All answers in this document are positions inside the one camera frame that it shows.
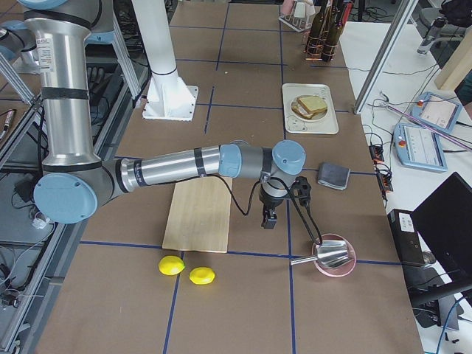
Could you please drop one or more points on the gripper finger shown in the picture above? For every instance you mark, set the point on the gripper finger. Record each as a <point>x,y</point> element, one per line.
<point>272,219</point>
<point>266,222</point>

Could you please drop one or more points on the teach pendant near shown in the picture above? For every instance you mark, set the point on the teach pendant near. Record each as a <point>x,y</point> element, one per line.
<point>419,148</point>

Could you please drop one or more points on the white wire cup rack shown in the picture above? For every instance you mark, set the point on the white wire cup rack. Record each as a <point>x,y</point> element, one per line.
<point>297,14</point>

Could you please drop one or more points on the copper wire bottle rack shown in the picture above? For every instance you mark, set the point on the copper wire bottle rack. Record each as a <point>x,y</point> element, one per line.
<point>321,51</point>

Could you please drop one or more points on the cream bear tray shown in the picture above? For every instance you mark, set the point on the cream bear tray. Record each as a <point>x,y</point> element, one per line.
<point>294,124</point>

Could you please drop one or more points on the dark wine bottle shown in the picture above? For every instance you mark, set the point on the dark wine bottle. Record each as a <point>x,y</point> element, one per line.
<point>334,32</point>
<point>318,25</point>

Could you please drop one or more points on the bread slice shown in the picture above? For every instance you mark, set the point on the bread slice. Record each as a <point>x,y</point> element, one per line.
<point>312,104</point>
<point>302,113</point>

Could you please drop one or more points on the grey folded cloth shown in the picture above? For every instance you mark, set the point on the grey folded cloth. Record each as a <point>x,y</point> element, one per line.
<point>333,176</point>

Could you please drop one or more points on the left yellow lemon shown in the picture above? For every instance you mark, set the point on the left yellow lemon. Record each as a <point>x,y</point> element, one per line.
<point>171,265</point>

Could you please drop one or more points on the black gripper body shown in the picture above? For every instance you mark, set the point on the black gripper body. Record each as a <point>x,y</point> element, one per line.
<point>270,203</point>

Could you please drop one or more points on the white round plate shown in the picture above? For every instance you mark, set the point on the white round plate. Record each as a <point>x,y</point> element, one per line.
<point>309,107</point>

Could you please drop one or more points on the aluminium frame post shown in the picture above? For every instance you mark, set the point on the aluminium frame post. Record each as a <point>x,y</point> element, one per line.
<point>400,20</point>

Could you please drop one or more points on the wooden cutting board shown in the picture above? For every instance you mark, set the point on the wooden cutting board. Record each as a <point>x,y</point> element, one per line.
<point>199,216</point>

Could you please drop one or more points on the white camera pole base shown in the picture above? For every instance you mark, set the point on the white camera pole base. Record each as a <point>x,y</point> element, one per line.
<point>168,96</point>

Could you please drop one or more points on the pink stick tool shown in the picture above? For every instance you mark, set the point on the pink stick tool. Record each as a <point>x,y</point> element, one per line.
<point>446,136</point>

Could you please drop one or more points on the yellow lemon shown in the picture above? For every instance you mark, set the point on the yellow lemon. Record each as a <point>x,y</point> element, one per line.
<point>171,265</point>
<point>202,276</point>

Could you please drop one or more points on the black laptop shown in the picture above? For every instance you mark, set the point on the black laptop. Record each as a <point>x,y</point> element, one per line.
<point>444,222</point>

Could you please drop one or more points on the pink bowl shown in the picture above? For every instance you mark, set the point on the pink bowl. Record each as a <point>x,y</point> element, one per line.
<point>344,270</point>

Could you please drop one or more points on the right yellow lemon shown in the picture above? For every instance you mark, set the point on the right yellow lemon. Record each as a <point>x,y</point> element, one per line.
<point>202,276</point>

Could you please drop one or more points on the teach pendant far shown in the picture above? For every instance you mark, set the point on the teach pendant far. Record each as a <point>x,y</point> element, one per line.
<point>436,111</point>

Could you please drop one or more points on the teach pendant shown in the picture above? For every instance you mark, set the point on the teach pendant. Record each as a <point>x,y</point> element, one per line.
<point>419,148</point>
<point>436,111</point>

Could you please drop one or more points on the metal scoop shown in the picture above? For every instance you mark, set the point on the metal scoop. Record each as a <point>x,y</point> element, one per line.
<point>330,254</point>

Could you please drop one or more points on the black power box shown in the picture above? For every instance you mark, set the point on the black power box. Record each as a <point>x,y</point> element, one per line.
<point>406,238</point>

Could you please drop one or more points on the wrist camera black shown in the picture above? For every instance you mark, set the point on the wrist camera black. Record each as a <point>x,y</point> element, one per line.
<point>301,190</point>

